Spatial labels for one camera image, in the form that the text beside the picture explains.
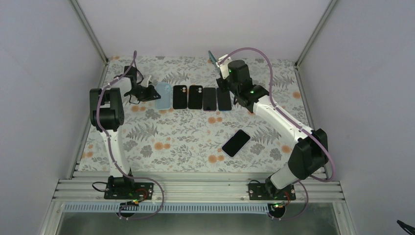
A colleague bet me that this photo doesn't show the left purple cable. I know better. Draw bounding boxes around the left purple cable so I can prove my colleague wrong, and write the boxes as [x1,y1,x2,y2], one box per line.
[95,50,165,221]

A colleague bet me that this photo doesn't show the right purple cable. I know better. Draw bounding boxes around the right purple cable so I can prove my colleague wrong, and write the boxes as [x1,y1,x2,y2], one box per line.
[227,47,337,221]

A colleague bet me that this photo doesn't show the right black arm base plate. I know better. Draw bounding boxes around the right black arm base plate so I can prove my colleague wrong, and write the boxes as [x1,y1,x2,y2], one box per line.
[248,180,296,201]

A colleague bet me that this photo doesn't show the aluminium mounting rail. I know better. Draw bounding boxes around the aluminium mounting rail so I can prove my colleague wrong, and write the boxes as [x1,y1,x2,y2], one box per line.
[52,171,345,203]

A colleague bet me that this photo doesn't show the aluminium frame post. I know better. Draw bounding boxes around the aluminium frame post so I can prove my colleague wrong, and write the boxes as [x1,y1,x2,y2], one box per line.
[69,0,109,65]
[296,0,338,67]

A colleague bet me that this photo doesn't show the light-blue phone case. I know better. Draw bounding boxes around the light-blue phone case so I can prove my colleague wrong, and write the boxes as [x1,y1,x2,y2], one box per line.
[156,82,172,110]

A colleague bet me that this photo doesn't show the black smartphone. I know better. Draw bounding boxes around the black smartphone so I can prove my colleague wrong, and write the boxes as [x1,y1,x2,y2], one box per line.
[216,88,232,111]

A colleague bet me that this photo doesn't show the left aluminium frame post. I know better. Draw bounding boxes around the left aluminium frame post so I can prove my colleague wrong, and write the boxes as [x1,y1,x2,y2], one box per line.
[69,0,109,65]

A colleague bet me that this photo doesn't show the purple smartphone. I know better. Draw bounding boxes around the purple smartphone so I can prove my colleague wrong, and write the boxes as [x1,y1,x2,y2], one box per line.
[203,87,217,111]

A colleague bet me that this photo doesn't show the floral patterned table mat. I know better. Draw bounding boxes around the floral patterned table mat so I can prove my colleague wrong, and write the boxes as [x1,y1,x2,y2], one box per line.
[78,56,309,173]

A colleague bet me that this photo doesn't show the slotted grey cable duct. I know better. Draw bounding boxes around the slotted grey cable duct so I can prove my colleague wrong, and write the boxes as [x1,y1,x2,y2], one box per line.
[62,202,269,214]

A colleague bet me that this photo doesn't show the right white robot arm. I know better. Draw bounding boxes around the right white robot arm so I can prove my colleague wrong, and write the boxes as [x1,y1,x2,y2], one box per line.
[216,58,329,199]

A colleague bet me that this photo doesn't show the black phone case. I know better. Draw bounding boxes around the black phone case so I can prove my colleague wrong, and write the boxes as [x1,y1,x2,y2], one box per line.
[188,85,203,110]
[173,85,187,110]

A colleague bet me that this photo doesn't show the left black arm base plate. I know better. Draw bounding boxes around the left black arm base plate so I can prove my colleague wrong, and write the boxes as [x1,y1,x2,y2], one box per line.
[104,176,154,200]

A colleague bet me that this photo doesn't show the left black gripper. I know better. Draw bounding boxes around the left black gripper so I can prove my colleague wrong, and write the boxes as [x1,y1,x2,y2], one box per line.
[127,85,161,102]

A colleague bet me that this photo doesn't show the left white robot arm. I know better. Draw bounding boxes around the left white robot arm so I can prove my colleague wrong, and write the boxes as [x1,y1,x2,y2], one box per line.
[89,66,161,198]

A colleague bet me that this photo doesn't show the smartphone in clear case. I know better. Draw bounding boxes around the smartphone in clear case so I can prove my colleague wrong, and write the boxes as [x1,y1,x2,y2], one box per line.
[221,130,251,158]

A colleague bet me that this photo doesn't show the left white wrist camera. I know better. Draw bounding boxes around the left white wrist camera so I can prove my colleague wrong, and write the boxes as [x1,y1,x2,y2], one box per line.
[141,75,152,88]

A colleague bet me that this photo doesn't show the purple cable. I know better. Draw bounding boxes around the purple cable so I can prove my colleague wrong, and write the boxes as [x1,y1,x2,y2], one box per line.
[95,50,165,221]
[227,47,337,221]

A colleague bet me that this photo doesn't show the right aluminium frame post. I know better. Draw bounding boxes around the right aluminium frame post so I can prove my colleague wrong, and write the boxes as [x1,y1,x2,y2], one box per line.
[296,0,338,67]

